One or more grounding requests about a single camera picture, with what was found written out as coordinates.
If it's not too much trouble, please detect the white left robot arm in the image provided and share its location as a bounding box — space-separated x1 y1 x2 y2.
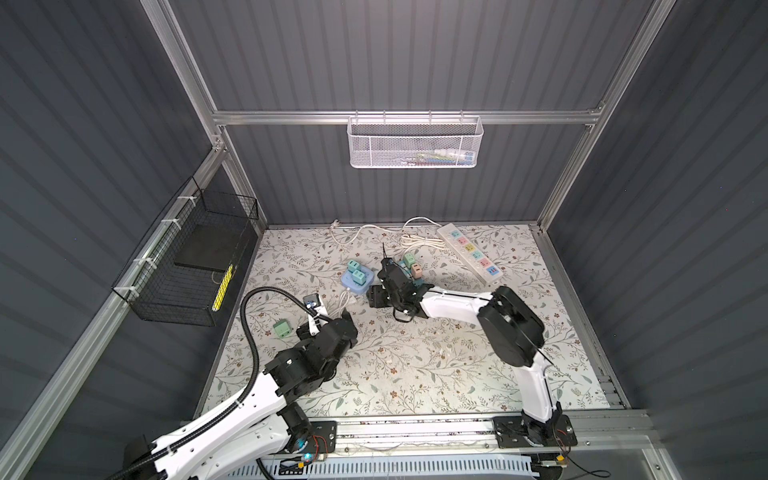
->
113 311 358 479

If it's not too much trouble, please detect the green plug adapter cube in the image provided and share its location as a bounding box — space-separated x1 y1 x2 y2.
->
402 252 418 269
273 319 293 338

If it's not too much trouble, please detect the yellow marker in basket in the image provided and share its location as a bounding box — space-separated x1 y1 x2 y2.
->
211 264 235 312

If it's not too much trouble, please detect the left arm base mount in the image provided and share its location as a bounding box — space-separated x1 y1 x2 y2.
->
282 420 338 455

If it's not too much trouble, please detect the black wire side basket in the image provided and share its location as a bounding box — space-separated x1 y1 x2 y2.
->
113 182 259 327

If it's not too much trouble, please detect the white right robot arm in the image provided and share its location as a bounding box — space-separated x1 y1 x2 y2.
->
367 256 557 424

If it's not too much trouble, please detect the long white power strip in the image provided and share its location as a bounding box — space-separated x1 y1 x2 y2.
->
437 223 503 284

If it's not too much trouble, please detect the black corrugated cable conduit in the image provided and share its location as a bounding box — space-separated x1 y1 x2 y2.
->
104 286 316 480

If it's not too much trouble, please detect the white wire wall basket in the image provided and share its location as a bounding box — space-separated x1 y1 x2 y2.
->
346 116 484 169

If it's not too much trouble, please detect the coiled white cable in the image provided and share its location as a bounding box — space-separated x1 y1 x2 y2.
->
398 233 448 253

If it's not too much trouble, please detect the light blue round power strip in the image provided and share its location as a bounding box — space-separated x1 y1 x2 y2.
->
341 269 375 295

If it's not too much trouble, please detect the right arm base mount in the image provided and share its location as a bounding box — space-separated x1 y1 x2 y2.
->
492 413 578 448

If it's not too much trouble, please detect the teal blue power strip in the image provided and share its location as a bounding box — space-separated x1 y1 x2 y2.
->
398 261 425 286

